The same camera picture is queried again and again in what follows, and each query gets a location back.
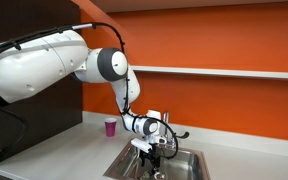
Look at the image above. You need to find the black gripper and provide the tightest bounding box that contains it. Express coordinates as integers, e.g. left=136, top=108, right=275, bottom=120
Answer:
left=138, top=146, right=162, bottom=172

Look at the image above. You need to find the round sink drain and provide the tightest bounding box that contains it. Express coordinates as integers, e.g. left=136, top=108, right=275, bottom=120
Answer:
left=154, top=171, right=167, bottom=180

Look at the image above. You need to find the stainless steel sink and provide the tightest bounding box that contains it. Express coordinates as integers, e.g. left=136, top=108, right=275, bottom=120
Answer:
left=102, top=138, right=212, bottom=180

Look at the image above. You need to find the chrome faucet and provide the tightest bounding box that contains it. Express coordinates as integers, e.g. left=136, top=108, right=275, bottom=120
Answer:
left=161, top=111, right=191, bottom=150

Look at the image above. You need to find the purple plastic cup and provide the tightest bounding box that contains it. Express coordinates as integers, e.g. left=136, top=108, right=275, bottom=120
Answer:
left=104, top=117, right=118, bottom=138

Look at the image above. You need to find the dark wood cabinet panel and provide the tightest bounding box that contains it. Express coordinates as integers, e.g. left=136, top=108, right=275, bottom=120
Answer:
left=0, top=0, right=84, bottom=165

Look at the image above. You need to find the thin white wall shelf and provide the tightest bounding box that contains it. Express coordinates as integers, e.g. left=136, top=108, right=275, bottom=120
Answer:
left=130, top=65, right=288, bottom=81

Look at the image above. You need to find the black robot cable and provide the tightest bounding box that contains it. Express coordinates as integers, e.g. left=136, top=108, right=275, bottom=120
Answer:
left=0, top=21, right=180, bottom=180

